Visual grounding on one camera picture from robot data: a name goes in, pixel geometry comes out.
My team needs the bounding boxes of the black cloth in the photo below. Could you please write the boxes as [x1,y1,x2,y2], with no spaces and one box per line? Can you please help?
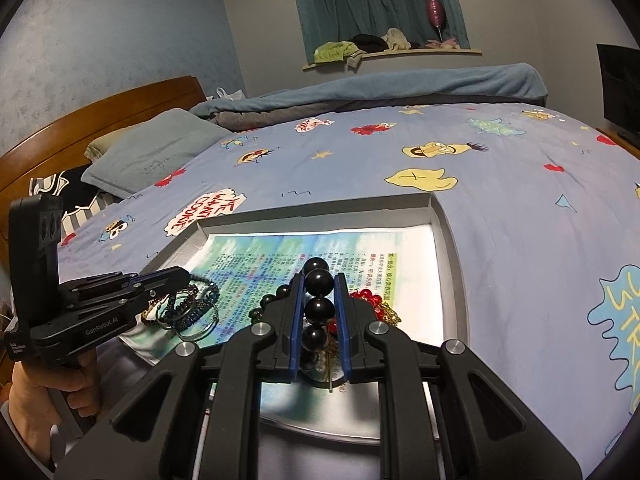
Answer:
[351,33,389,54]

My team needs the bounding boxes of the printed paper sheet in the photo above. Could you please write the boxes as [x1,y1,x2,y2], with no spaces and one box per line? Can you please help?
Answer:
[122,222,447,413]

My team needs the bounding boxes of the black bead bracelet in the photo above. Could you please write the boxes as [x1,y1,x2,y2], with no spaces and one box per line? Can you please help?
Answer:
[249,257,337,362]

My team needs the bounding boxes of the grey shallow cardboard box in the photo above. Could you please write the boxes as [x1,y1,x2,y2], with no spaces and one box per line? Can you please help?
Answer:
[117,195,469,447]

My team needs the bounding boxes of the window sill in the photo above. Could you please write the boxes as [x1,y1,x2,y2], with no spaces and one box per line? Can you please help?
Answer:
[301,48,483,72]

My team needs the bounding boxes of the wooden bed headboard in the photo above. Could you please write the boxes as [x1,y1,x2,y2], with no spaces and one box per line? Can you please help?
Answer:
[0,76,207,222]

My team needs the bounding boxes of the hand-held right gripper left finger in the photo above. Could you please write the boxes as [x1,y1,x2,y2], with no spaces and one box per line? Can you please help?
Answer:
[52,272,306,480]

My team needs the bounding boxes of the grey folded blanket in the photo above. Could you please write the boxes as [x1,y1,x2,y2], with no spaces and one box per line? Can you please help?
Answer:
[206,106,351,132]

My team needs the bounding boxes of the wooden television cabinet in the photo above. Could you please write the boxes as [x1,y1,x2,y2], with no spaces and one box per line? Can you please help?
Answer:
[595,127,640,159]

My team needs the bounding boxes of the grey-blue pillow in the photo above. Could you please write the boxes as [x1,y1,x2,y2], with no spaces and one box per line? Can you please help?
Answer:
[80,110,234,197]

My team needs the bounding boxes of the black television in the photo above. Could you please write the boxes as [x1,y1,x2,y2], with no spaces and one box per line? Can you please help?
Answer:
[596,44,640,147]

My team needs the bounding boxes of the teal window curtain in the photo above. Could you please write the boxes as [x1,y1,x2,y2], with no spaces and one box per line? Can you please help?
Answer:
[285,0,472,65]

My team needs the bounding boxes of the beige cloth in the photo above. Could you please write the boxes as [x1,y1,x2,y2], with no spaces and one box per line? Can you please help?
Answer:
[381,27,412,52]

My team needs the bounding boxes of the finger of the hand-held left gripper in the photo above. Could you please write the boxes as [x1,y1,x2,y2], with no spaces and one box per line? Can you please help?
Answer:
[58,270,147,297]
[75,266,194,322]

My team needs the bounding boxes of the striped black white pillow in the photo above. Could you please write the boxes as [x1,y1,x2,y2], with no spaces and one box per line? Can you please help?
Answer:
[28,166,122,248]

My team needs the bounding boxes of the tan pillow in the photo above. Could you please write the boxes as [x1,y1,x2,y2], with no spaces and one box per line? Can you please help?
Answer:
[85,127,137,164]

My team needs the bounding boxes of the dark blue bead bracelet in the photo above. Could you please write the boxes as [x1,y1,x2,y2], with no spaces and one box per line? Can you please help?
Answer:
[141,281,222,332]

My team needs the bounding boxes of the red bead bracelet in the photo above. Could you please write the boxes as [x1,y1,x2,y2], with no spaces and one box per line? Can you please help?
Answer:
[349,289,404,332]

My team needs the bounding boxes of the person's left forearm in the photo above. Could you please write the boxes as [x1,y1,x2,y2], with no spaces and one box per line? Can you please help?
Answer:
[0,400,68,473]

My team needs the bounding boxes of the person's left hand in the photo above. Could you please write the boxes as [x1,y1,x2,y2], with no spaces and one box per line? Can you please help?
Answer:
[7,347,102,442]

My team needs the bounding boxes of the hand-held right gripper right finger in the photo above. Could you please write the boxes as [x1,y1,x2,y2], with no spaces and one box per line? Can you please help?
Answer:
[333,272,584,480]

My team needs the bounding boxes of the blue fleece blanket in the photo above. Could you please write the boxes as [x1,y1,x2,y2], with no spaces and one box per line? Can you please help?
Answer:
[189,62,549,129]

